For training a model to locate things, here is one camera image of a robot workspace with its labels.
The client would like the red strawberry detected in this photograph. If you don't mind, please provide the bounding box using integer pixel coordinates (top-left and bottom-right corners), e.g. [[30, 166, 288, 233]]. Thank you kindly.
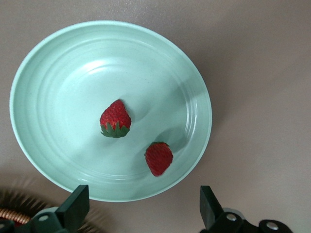
[[100, 99, 132, 139], [144, 141, 174, 177]]

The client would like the light green round plate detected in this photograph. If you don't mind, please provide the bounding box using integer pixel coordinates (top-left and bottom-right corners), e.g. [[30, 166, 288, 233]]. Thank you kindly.
[[9, 20, 213, 202]]

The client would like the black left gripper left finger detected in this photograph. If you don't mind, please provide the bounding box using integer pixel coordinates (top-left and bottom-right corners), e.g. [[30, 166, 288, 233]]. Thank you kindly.
[[0, 184, 90, 233]]

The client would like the brown wicker basket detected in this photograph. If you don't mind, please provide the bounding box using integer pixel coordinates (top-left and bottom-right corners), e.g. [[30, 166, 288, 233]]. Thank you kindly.
[[0, 178, 103, 233]]

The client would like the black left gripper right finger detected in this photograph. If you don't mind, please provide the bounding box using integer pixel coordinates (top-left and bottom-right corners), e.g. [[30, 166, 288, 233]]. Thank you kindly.
[[199, 185, 292, 233]]

